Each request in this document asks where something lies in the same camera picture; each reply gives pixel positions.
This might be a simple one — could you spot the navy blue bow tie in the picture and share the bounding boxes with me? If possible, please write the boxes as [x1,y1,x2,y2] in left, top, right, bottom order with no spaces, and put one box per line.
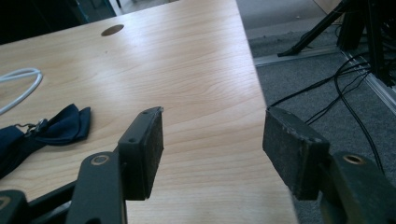
[0,104,92,180]

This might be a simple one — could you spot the black floor cable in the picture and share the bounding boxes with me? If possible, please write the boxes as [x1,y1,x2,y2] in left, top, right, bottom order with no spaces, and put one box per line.
[266,61,372,126]
[333,52,386,175]

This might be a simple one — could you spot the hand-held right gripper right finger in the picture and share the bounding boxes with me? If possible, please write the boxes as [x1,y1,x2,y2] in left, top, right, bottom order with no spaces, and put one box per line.
[262,106,396,224]

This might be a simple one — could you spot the aluminium floor rail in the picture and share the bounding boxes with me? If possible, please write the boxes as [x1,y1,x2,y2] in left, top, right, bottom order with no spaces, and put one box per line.
[253,46,396,116]

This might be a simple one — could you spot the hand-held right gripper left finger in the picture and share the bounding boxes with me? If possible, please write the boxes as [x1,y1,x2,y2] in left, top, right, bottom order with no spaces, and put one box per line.
[65,105,165,224]

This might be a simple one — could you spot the white cable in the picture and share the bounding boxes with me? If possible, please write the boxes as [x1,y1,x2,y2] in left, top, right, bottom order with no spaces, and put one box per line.
[0,67,44,116]

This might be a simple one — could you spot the black tripod stand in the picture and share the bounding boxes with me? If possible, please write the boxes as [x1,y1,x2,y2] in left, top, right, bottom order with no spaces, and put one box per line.
[277,0,396,88]

